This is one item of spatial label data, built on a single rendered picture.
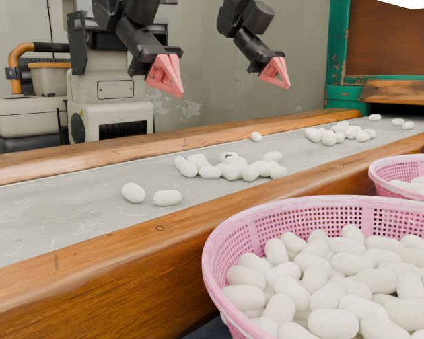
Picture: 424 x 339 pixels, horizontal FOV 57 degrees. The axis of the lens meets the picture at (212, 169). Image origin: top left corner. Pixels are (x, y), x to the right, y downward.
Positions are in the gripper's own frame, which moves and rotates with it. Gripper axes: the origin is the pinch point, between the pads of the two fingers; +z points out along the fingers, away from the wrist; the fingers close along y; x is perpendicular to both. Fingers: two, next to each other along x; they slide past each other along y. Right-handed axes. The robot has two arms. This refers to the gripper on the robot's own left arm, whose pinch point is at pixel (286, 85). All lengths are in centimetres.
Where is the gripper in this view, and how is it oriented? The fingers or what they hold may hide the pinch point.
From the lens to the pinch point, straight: 101.7
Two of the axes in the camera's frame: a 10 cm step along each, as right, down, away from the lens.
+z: 5.4, 7.5, -3.7
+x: -4.5, 6.3, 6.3
